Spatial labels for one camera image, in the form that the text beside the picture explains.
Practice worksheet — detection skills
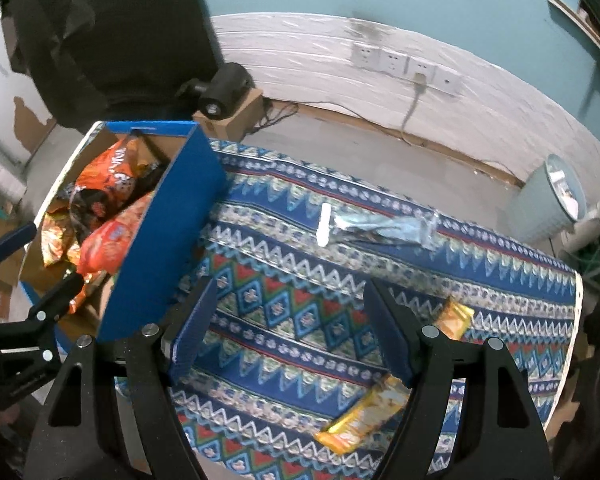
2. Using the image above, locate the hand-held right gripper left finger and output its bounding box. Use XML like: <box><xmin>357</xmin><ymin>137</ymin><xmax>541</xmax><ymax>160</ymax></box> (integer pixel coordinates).
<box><xmin>24</xmin><ymin>276</ymin><xmax>220</xmax><ymax>480</ymax></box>

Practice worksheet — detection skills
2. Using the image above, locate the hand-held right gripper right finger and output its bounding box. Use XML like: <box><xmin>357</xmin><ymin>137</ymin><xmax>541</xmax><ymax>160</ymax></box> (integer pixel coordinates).
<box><xmin>364</xmin><ymin>277</ymin><xmax>556</xmax><ymax>480</ymax></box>

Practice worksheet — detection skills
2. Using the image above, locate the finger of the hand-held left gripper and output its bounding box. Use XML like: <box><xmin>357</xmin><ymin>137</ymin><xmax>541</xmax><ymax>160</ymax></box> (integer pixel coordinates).
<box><xmin>30</xmin><ymin>270</ymin><xmax>86</xmax><ymax>366</ymax></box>
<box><xmin>0</xmin><ymin>222</ymin><xmax>38</xmax><ymax>281</ymax></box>

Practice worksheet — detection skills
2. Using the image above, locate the short yellow snack bar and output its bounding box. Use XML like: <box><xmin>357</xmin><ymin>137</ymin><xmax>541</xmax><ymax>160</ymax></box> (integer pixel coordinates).
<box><xmin>432</xmin><ymin>296</ymin><xmax>476</xmax><ymax>342</ymax></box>

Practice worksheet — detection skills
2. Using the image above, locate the long yellow snack bar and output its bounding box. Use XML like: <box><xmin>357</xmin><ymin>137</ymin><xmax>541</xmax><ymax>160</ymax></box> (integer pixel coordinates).
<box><xmin>314</xmin><ymin>375</ymin><xmax>412</xmax><ymax>456</ymax></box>

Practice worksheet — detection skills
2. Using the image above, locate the silver snack packet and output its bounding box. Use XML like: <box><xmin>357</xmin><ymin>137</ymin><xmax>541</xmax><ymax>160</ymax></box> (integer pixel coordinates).
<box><xmin>317</xmin><ymin>203</ymin><xmax>442</xmax><ymax>252</ymax></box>

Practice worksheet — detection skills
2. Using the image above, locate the blue cardboard box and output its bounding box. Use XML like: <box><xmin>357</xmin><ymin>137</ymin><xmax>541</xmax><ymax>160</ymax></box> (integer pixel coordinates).
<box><xmin>20</xmin><ymin>120</ymin><xmax>227</xmax><ymax>343</ymax></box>

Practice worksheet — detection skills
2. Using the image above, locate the orange snack bag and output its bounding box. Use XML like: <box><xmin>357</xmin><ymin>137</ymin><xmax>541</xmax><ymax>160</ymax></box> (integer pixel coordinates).
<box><xmin>70</xmin><ymin>135</ymin><xmax>173</xmax><ymax>241</ymax></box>

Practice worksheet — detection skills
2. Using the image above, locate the white crumpled bag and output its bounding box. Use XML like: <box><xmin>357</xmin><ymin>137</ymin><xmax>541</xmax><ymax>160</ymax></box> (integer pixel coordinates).
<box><xmin>0</xmin><ymin>162</ymin><xmax>27</xmax><ymax>202</ymax></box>

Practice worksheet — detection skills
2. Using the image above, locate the blue patterned tablecloth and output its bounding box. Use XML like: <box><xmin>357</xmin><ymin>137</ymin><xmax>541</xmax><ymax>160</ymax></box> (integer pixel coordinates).
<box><xmin>115</xmin><ymin>139</ymin><xmax>583</xmax><ymax>480</ymax></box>

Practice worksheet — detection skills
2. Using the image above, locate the brown cardboard sheet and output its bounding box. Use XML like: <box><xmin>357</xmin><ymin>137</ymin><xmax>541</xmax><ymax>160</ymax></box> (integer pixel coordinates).
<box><xmin>545</xmin><ymin>330</ymin><xmax>597</xmax><ymax>437</ymax></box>

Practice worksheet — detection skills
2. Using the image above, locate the pale blue waste bin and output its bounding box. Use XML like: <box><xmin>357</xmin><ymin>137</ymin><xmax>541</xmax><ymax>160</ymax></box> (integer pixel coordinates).
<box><xmin>509</xmin><ymin>154</ymin><xmax>588</xmax><ymax>246</ymax></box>

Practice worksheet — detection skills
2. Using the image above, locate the small brown cardboard box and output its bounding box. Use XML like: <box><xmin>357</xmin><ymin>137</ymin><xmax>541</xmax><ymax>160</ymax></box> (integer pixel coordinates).
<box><xmin>192</xmin><ymin>87</ymin><xmax>265</xmax><ymax>141</ymax></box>

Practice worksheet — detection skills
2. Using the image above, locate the white pipe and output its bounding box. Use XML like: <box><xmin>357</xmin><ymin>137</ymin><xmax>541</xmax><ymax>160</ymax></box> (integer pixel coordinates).
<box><xmin>562</xmin><ymin>200</ymin><xmax>600</xmax><ymax>256</ymax></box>

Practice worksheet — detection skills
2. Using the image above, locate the dark cloth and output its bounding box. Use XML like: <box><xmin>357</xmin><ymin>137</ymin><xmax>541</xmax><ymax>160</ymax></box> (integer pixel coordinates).
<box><xmin>2</xmin><ymin>0</ymin><xmax>223</xmax><ymax>128</ymax></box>

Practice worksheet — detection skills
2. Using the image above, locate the black floor cable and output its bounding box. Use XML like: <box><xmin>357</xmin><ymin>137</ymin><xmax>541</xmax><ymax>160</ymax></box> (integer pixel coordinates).
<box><xmin>252</xmin><ymin>100</ymin><xmax>299</xmax><ymax>134</ymax></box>

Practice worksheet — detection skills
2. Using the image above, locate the grey plug with cable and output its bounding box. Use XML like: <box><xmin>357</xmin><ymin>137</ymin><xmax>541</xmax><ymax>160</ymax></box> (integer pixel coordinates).
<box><xmin>400</xmin><ymin>72</ymin><xmax>428</xmax><ymax>144</ymax></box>

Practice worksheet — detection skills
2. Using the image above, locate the white wall socket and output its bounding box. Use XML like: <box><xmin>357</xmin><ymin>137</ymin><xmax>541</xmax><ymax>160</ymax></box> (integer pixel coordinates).
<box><xmin>379</xmin><ymin>49</ymin><xmax>409</xmax><ymax>75</ymax></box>
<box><xmin>432</xmin><ymin>67</ymin><xmax>463</xmax><ymax>96</ymax></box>
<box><xmin>406</xmin><ymin>56</ymin><xmax>436</xmax><ymax>86</ymax></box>
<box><xmin>351</xmin><ymin>42</ymin><xmax>381</xmax><ymax>69</ymax></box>

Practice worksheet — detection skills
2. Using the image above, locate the wooden wall shelf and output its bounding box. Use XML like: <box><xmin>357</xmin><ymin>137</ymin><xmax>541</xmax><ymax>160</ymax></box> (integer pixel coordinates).
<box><xmin>546</xmin><ymin>0</ymin><xmax>600</xmax><ymax>76</ymax></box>

